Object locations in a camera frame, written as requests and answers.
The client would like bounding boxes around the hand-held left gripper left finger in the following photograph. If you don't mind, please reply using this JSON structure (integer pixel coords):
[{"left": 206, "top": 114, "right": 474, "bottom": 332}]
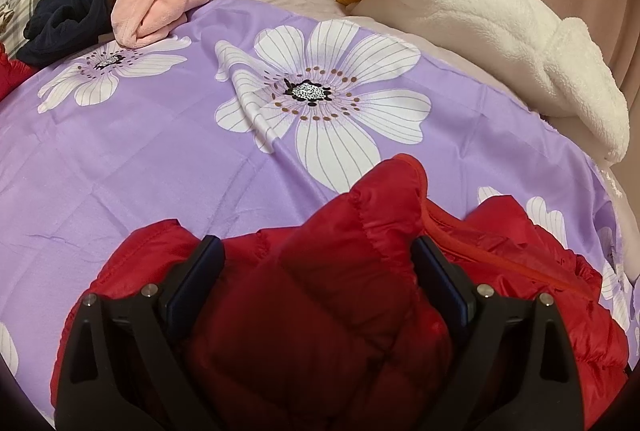
[{"left": 54, "top": 235, "right": 226, "bottom": 431}]

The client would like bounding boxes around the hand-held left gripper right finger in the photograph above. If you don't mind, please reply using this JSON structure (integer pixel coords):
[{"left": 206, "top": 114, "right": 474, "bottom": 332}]
[{"left": 411, "top": 235, "right": 586, "bottom": 431}]

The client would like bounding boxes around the dark red puffer jacket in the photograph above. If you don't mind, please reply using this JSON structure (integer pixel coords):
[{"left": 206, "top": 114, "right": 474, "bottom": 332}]
[{"left": 50, "top": 154, "right": 630, "bottom": 431}]

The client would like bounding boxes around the purple floral bedsheet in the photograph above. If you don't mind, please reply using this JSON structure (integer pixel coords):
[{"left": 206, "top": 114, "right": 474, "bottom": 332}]
[{"left": 0, "top": 0, "right": 640, "bottom": 412}]

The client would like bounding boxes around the white goose plush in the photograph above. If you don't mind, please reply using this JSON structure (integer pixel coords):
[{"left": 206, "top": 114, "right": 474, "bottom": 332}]
[{"left": 335, "top": 0, "right": 630, "bottom": 162}]

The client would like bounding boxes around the bright red folded puffer jacket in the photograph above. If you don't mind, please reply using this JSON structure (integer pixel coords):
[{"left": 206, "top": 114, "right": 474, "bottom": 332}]
[{"left": 0, "top": 44, "right": 36, "bottom": 99}]

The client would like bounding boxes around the navy blue garment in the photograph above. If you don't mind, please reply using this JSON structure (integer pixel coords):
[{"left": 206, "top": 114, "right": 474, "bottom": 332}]
[{"left": 23, "top": 0, "right": 117, "bottom": 66}]

